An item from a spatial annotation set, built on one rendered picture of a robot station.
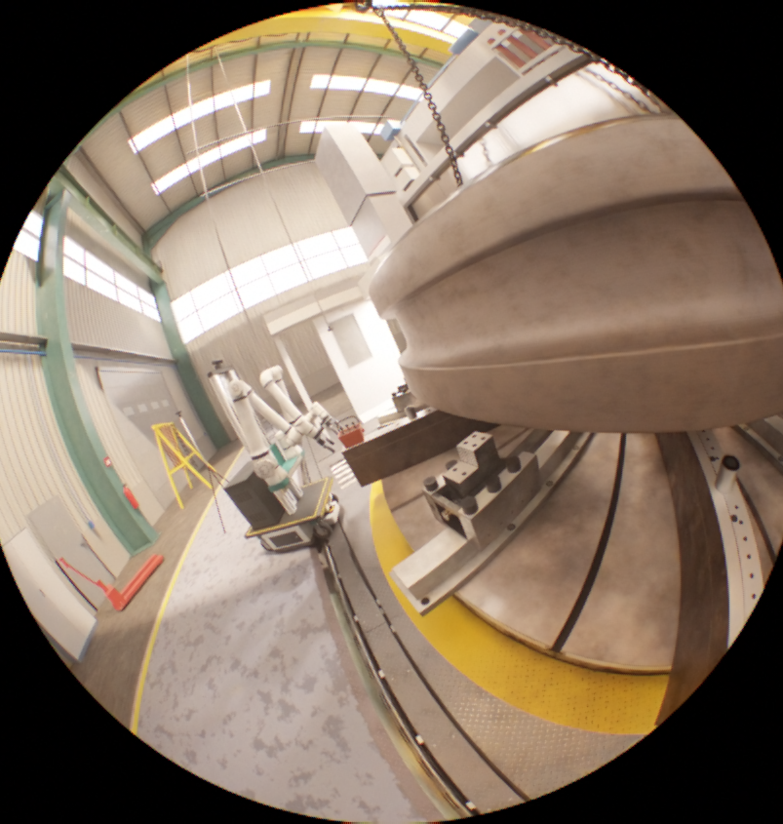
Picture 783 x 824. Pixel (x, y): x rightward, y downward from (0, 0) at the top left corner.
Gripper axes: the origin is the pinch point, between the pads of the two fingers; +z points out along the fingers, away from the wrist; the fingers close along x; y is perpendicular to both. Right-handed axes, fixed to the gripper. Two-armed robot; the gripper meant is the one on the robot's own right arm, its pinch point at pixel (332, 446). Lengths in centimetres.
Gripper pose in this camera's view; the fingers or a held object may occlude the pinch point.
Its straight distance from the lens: 201.6
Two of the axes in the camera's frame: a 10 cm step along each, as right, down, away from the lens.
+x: 2.4, 3.2, -9.2
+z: 7.0, 6.0, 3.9
